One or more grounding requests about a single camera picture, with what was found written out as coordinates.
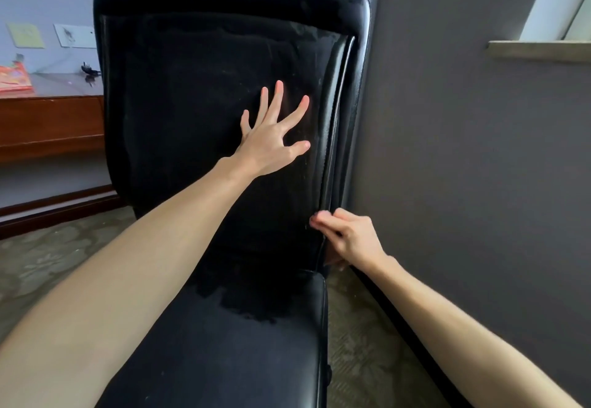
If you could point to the person's left hand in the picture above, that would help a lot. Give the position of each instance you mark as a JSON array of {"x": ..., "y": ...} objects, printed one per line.
[{"x": 265, "y": 147}]

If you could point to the person's right hand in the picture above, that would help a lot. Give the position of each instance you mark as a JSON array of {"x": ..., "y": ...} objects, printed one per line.
[{"x": 355, "y": 239}]

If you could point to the person's left middle finger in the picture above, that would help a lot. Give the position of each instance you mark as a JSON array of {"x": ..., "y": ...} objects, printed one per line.
[{"x": 276, "y": 102}]

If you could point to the person's right thumb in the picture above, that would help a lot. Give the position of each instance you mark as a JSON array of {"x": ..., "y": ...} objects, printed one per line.
[{"x": 325, "y": 227}]

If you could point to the person's left little finger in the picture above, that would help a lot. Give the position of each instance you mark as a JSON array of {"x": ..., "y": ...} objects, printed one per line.
[{"x": 245, "y": 121}]

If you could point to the person's left thumb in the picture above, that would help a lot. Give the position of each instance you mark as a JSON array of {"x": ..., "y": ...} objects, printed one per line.
[{"x": 298, "y": 147}]

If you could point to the black leather chair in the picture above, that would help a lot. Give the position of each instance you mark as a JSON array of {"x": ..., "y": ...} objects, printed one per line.
[{"x": 203, "y": 66}]

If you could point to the person's right forearm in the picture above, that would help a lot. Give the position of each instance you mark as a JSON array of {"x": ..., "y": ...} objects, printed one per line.
[{"x": 452, "y": 338}]

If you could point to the person's left forearm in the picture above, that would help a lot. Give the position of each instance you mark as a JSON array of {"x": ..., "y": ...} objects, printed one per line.
[{"x": 115, "y": 283}]

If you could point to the brown wooden desk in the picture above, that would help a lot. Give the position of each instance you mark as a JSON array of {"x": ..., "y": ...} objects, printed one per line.
[{"x": 46, "y": 121}]

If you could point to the orange printed book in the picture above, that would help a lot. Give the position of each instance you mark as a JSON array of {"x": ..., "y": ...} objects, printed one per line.
[{"x": 14, "y": 77}]

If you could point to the beige window sill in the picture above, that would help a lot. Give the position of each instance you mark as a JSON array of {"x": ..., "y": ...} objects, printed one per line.
[{"x": 540, "y": 51}]

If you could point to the white wall socket plate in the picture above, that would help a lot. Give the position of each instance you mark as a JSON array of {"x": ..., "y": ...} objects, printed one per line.
[{"x": 76, "y": 36}]

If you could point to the pale green wall plate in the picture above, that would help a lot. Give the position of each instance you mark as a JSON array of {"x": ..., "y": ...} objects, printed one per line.
[{"x": 26, "y": 35}]

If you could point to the white window frame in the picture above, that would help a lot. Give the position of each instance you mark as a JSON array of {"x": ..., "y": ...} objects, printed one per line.
[{"x": 549, "y": 1}]

